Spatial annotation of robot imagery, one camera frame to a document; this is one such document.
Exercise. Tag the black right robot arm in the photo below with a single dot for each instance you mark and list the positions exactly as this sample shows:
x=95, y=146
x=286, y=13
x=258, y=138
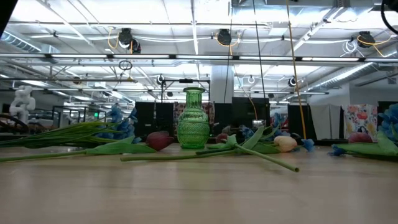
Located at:
x=394, y=4

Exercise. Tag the floral print cloth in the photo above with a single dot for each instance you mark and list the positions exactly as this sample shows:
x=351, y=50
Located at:
x=360, y=119

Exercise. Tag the silver ventilation duct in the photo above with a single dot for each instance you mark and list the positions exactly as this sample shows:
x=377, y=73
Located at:
x=342, y=76

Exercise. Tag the black computer case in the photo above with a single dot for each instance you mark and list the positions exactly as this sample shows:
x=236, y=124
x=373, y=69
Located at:
x=250, y=112

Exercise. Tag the blue artificial flower sprig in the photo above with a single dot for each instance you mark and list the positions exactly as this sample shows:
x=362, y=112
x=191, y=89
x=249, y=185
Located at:
x=123, y=127
x=390, y=121
x=308, y=145

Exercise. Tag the white square column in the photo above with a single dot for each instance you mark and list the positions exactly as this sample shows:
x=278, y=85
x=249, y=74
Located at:
x=222, y=84

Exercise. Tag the white hanging cloth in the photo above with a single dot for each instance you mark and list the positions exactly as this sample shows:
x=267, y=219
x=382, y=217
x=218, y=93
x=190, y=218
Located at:
x=325, y=121

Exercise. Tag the green glass vase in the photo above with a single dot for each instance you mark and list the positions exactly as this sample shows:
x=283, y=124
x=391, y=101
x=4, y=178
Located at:
x=193, y=124

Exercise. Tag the peach artificial tulip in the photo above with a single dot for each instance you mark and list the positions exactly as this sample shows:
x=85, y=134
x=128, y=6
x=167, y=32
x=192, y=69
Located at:
x=285, y=143

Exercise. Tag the black overhead stand frame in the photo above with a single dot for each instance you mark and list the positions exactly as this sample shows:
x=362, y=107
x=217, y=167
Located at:
x=186, y=81

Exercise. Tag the long ceiling light strip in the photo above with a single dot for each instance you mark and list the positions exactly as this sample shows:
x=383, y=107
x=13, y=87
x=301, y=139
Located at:
x=199, y=57

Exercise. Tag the black aluminium table frame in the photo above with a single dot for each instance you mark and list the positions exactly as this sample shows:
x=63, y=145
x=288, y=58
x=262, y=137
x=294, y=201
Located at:
x=320, y=142

